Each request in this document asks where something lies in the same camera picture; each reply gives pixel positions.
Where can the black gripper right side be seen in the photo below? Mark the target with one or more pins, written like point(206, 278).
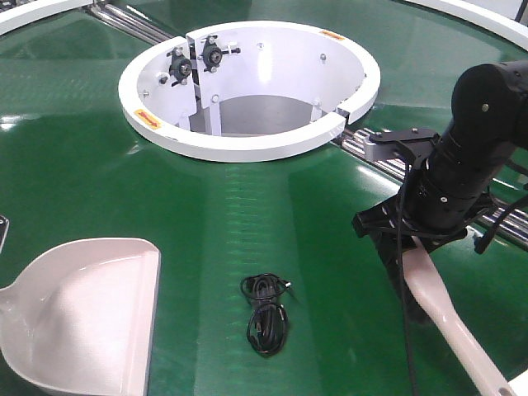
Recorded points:
point(420, 211)

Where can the beige hand broom black bristles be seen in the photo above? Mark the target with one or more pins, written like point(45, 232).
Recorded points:
point(428, 289)

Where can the beige plastic dustpan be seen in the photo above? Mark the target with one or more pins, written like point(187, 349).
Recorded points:
point(79, 318)

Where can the orange sticker rear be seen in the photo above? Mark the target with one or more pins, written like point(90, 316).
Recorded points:
point(333, 35)

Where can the white outer rim right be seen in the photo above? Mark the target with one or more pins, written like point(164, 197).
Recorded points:
point(502, 26)

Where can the white rim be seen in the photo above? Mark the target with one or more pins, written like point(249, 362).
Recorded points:
point(33, 11)
point(502, 26)

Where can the yellow arrow sticker front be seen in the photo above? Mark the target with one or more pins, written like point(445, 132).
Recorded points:
point(150, 120)

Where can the steel rollers upper left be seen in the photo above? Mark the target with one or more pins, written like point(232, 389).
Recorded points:
point(128, 20)

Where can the white outer rim left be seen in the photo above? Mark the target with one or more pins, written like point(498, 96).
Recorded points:
point(33, 11)

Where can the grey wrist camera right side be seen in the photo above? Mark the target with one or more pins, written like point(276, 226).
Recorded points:
point(410, 145)

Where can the white central ring housing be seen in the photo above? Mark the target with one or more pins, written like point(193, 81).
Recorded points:
point(290, 90)

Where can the right black bearing mount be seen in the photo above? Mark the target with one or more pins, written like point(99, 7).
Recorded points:
point(212, 54)

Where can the black bearing mount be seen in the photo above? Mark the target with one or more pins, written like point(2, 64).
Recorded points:
point(180, 67)
point(212, 54)

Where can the left black bearing mount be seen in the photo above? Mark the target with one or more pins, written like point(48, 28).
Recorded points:
point(180, 67)

